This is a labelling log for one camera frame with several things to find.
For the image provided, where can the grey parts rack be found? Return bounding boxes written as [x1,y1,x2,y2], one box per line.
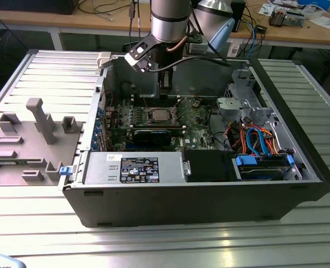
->
[0,97,84,186]

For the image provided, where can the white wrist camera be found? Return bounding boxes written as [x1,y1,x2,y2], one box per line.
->
[125,37,156,74]

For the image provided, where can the black PC case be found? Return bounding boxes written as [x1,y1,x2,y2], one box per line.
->
[58,51,330,228]

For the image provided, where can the small metal electronic device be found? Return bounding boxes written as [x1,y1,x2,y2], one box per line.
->
[268,7,305,28]

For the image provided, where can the silver CPU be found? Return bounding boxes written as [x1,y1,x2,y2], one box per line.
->
[152,109,173,121]

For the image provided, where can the hard disk in blue carrier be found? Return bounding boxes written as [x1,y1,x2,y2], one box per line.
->
[233,155,294,182]

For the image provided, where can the black box on desk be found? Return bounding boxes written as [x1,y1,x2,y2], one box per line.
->
[231,0,247,33]

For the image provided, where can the wooden desk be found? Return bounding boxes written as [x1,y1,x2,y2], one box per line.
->
[0,0,330,61]

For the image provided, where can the black monitor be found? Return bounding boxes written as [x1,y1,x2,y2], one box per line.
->
[0,0,76,15]

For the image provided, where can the grey case latch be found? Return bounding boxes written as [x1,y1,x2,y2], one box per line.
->
[96,52,112,70]

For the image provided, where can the white rounded object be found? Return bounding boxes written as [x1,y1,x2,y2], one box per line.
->
[0,250,25,268]

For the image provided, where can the silver power supply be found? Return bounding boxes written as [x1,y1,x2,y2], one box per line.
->
[82,152,186,185]

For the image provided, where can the silver metal drive cage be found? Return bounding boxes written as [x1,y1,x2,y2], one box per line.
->
[216,68,279,126]

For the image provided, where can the blue wire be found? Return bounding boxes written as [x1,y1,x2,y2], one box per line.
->
[252,126,267,157]
[245,127,259,156]

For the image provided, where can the CPU socket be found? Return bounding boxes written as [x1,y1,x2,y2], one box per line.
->
[146,106,180,124]

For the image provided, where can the white printed leaflet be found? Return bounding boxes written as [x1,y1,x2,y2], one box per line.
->
[258,2,277,16]

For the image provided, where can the orange wire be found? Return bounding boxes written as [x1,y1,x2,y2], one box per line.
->
[258,127,280,156]

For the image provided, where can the blue cardboard box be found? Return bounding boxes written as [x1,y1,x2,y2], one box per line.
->
[297,0,330,9]

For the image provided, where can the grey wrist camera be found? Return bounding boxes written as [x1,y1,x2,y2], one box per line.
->
[187,32,209,54]

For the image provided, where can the green motherboard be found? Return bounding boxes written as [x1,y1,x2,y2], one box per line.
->
[104,93,228,153]

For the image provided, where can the white paper sheets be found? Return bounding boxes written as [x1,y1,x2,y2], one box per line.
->
[309,14,330,28]

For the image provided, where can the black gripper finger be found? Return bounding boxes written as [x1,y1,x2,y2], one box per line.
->
[159,69,173,101]

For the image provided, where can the black optical drive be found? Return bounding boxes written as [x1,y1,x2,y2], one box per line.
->
[183,149,240,182]

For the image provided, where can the black camera cable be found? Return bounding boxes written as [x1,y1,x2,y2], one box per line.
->
[148,55,233,73]

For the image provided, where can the black graphics card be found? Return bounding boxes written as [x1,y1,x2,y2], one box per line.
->
[131,130,173,147]

